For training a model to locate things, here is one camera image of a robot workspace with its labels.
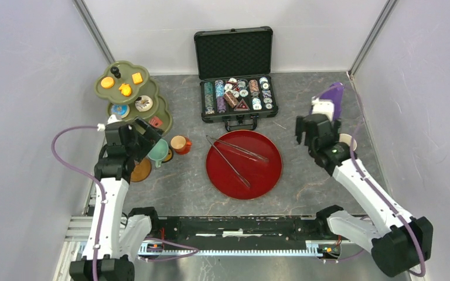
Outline purple pitcher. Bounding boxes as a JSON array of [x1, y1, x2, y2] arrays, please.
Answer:
[[318, 82, 344, 120]]

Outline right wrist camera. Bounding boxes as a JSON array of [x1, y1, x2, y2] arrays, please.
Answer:
[[311, 98, 335, 121]]

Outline white chocolate donut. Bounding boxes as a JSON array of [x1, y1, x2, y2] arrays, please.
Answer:
[[135, 95, 154, 112]]

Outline teal cup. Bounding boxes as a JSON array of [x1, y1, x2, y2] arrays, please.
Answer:
[[147, 139, 169, 168]]

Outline metal tongs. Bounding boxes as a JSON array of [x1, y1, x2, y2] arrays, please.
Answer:
[[205, 135, 270, 189]]

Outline red round coaster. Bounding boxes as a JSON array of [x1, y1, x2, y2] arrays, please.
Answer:
[[183, 138, 192, 155]]

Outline red round tray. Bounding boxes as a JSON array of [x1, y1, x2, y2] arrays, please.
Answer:
[[206, 130, 283, 200]]

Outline pink triangular cake slice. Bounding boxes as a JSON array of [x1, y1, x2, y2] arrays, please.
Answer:
[[149, 116, 163, 128]]

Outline orange face coaster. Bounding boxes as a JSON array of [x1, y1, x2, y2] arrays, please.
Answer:
[[162, 147, 174, 163]]

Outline orange round cookie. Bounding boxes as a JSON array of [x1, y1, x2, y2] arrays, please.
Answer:
[[100, 76, 115, 89]]

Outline brown wooden coaster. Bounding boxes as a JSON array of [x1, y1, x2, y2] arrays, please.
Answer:
[[130, 157, 152, 183]]

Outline orange fish cookie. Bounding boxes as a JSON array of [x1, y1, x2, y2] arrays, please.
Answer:
[[118, 83, 132, 97]]

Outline green three-tier dessert stand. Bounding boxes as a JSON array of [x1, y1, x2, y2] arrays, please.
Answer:
[[94, 60, 173, 135]]

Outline blue donut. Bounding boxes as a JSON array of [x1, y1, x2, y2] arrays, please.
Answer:
[[109, 104, 130, 118]]

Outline yellow rectangular biscuit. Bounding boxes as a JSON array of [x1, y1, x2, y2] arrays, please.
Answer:
[[131, 72, 144, 85]]

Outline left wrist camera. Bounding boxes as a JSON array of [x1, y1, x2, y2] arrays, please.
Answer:
[[97, 114, 125, 132]]

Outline pink mug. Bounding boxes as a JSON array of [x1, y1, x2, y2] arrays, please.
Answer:
[[339, 133, 357, 151]]

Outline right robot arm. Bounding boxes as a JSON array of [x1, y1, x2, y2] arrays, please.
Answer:
[[295, 114, 434, 277]]

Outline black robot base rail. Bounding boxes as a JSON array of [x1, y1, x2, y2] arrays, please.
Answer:
[[137, 215, 342, 261]]

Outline small orange cup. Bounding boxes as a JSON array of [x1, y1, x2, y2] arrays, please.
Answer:
[[170, 135, 186, 155]]

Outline black poker chip case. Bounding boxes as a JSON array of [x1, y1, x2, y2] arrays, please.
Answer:
[[193, 26, 279, 132]]

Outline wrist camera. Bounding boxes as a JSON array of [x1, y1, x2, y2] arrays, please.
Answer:
[[97, 114, 125, 132], [311, 98, 335, 121]]

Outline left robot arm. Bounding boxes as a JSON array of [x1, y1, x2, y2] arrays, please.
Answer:
[[69, 115, 163, 280]]

